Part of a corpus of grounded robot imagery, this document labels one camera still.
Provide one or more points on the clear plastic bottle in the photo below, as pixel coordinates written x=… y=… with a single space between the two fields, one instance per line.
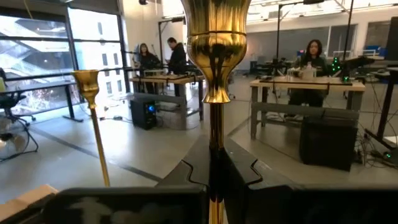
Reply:
x=309 y=73

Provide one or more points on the black office chair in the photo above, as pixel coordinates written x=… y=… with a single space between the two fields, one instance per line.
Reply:
x=9 y=102

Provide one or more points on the black desk stand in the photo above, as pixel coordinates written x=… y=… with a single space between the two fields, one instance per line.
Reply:
x=385 y=105

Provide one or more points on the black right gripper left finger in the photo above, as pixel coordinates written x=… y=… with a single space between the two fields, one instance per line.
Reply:
x=180 y=199

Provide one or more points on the black box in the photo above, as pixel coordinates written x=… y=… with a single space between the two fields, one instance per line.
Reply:
x=328 y=143

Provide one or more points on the background black robot arm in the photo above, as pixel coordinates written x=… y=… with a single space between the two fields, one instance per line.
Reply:
x=273 y=67
x=354 y=63

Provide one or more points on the black computer tower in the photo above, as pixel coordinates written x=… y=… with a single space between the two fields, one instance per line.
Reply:
x=141 y=115

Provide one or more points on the person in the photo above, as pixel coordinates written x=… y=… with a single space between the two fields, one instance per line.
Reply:
x=314 y=54
x=178 y=59
x=148 y=60

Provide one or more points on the tall gold candlestick holder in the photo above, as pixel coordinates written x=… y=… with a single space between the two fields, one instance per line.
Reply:
x=216 y=56
x=88 y=84

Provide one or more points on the wooden work table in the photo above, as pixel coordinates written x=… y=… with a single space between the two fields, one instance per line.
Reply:
x=311 y=84
x=161 y=79

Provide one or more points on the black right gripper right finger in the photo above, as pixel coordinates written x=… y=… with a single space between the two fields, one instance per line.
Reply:
x=242 y=202

